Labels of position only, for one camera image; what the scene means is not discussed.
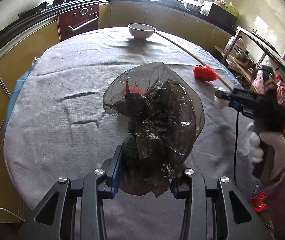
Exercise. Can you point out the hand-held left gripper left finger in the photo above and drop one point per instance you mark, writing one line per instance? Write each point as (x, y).
(116, 167)

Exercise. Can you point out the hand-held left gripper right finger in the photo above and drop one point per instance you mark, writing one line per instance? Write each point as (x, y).
(176, 192)

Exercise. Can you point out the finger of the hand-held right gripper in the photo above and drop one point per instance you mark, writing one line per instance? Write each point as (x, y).
(236, 105)
(222, 95)

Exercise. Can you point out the dark transparent plastic bag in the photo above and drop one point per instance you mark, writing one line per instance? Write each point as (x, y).
(155, 120)

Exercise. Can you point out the person's right hand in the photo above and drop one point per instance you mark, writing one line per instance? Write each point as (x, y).
(256, 142)

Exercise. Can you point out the red crumpled plastic bag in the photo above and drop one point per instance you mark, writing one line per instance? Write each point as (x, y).
(203, 72)

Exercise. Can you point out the pink plastic bag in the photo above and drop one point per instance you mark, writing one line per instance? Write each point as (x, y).
(282, 87)

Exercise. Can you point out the stainless steel pot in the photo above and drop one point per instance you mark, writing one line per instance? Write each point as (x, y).
(243, 60)

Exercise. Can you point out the long thin stick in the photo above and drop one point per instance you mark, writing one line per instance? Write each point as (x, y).
(195, 56)

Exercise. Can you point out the metal storage rack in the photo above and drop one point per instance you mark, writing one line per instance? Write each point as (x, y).
(257, 38)

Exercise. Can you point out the grey tablecloth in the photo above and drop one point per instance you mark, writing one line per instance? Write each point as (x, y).
(57, 130)

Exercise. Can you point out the microwave oven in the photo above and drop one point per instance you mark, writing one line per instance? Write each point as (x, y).
(222, 16)

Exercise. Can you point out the red plastic basket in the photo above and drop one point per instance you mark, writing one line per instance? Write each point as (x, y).
(258, 202)

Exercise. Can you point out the green box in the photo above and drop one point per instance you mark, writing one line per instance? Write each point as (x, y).
(231, 8)

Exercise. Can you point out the metal tray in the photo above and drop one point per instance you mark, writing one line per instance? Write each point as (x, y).
(191, 5)

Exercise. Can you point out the white bowl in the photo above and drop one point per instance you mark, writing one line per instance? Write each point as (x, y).
(141, 31)

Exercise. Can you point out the blue under cloth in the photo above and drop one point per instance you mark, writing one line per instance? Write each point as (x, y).
(20, 82)

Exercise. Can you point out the maroon oven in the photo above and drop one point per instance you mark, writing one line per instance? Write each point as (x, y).
(78, 17)

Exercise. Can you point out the black gas stove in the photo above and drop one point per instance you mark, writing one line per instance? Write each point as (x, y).
(35, 8)

